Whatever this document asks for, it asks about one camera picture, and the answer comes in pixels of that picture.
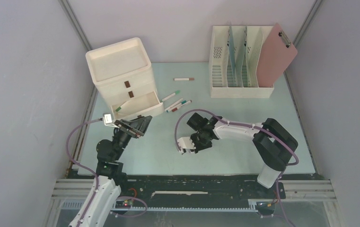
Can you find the white marker brown cap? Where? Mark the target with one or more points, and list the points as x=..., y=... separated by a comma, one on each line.
x=183, y=79

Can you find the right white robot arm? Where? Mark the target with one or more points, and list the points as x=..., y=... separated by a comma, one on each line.
x=275, y=145

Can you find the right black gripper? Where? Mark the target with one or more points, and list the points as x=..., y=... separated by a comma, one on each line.
x=198, y=148

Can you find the white marker green cap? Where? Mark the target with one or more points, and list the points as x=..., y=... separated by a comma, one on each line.
x=169, y=96

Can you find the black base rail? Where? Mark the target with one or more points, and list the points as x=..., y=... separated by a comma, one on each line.
x=234, y=193

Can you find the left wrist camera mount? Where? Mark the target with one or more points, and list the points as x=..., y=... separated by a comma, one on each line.
x=108, y=120

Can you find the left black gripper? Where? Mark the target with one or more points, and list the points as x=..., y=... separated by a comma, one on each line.
x=135, y=128

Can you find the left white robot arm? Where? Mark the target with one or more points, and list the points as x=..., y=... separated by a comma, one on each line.
x=109, y=178

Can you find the blue clipboard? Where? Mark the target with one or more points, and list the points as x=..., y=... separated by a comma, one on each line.
x=231, y=71

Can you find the white marker maroon cap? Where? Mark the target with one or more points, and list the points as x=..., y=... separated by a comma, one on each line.
x=180, y=105

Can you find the cream three-drawer cabinet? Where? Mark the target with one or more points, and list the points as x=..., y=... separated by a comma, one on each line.
x=122, y=72

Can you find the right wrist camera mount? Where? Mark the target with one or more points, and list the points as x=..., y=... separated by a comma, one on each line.
x=186, y=145

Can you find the white marker teal cap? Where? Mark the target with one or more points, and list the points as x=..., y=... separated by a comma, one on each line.
x=178, y=102

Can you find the green clipboard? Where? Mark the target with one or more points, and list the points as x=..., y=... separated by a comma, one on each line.
x=254, y=42

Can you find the pink clipboard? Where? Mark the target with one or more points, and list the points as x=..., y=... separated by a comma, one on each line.
x=277, y=53

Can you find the white marker yellow cap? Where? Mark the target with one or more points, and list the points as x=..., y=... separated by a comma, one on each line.
x=121, y=106

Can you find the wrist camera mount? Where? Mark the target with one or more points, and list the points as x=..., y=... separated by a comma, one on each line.
x=186, y=145
x=108, y=120

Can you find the cream file organizer rack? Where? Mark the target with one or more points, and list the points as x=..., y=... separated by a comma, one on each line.
x=218, y=64

